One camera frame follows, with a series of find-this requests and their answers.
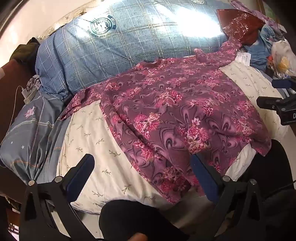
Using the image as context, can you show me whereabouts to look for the grey-blue star bedsheet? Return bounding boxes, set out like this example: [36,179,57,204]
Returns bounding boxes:
[0,89,70,186]

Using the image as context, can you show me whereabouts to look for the blue denim cloth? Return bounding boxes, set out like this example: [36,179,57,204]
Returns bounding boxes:
[244,24,281,70]

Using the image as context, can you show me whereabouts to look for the white leaf print bedding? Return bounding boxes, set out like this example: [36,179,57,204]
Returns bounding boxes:
[55,59,289,209]

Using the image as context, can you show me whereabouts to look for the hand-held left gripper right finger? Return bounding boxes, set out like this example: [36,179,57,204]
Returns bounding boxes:
[190,153,271,241]

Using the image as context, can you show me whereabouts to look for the person's black pants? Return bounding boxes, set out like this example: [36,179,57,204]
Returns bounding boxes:
[99,139,296,241]

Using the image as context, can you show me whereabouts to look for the white plastic bag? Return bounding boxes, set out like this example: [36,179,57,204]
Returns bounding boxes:
[271,40,296,79]

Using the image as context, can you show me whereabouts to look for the purple pink floral garment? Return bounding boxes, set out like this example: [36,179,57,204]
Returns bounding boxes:
[60,37,272,204]

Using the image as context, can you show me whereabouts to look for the blue plaid quilt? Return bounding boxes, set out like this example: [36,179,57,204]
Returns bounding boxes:
[35,0,234,100]

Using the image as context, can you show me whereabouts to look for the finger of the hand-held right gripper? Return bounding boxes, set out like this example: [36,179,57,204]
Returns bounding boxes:
[271,78,296,90]
[256,96,284,113]

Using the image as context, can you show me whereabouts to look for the light purple floral fabric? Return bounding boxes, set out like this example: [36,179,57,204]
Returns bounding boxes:
[231,0,281,28]

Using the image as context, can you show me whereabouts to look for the white charger with cable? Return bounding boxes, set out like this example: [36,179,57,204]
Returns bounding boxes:
[11,86,35,116]

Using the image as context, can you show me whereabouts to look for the grey crumpled cloth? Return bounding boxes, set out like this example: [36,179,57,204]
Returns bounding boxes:
[26,75,43,91]

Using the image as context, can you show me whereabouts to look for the dark green cloth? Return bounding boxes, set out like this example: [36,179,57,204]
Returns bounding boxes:
[11,37,41,64]

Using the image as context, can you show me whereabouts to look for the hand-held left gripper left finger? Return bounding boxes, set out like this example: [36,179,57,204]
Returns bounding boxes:
[20,153,98,241]

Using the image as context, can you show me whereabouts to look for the red brown plastic bag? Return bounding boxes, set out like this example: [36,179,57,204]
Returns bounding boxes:
[216,9,265,45]

